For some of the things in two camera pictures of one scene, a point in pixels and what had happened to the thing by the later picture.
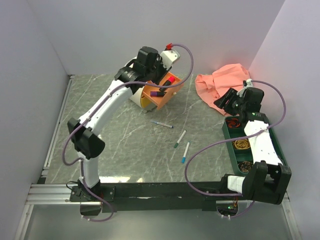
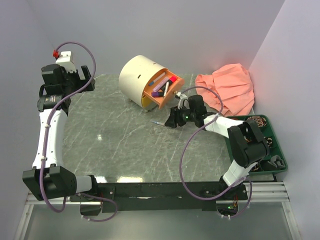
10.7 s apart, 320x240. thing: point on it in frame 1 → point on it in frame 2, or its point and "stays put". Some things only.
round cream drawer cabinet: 150,97 stays put
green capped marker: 179,139 → 166,88
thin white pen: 162,124 stays put
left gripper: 164,71 → 81,82
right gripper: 220,102 → 175,115
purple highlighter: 153,93 stays put
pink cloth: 211,86 stays put
